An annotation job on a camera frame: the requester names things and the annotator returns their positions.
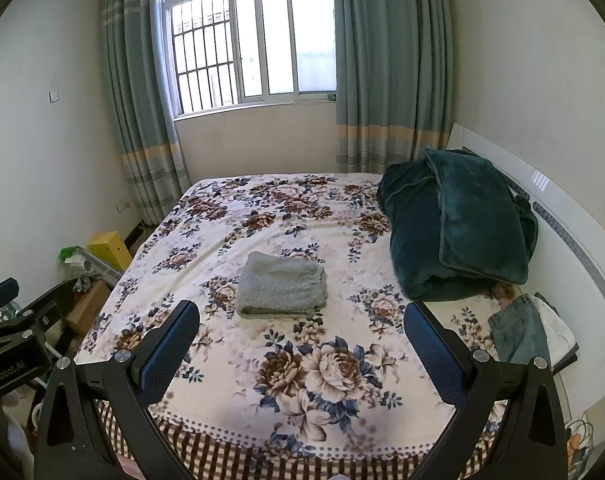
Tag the barred window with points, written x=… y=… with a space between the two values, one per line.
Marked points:
x=252 y=40

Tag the brown cardboard box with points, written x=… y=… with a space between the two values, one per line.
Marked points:
x=90 y=305

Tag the white headboard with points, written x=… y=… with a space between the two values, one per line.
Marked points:
x=572 y=220

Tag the folded grey-blue jeans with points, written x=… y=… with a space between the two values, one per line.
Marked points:
x=517 y=330

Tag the dark green plush blanket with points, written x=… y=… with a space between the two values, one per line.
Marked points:
x=462 y=220

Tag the folded white garment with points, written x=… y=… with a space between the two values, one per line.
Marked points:
x=557 y=327

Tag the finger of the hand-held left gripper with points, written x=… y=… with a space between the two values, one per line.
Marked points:
x=42 y=312
x=0 y=295

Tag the grey fleece towel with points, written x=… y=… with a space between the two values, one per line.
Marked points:
x=282 y=287

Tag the clear plastic bin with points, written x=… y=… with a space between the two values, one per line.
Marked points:
x=100 y=267

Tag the green plastic bag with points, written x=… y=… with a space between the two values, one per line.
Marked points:
x=70 y=254

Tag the wall socket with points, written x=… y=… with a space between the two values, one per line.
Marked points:
x=122 y=205

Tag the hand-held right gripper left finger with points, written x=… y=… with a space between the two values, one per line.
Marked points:
x=170 y=350

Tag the white wall switch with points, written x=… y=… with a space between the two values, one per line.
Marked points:
x=54 y=95

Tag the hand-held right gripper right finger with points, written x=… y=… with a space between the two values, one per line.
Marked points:
x=432 y=355

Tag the teal striped curtain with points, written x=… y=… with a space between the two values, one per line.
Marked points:
x=137 y=110
x=387 y=60

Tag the yellow box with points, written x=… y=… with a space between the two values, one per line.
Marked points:
x=110 y=250

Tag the bed with floral blanket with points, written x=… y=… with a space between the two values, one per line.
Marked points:
x=307 y=375

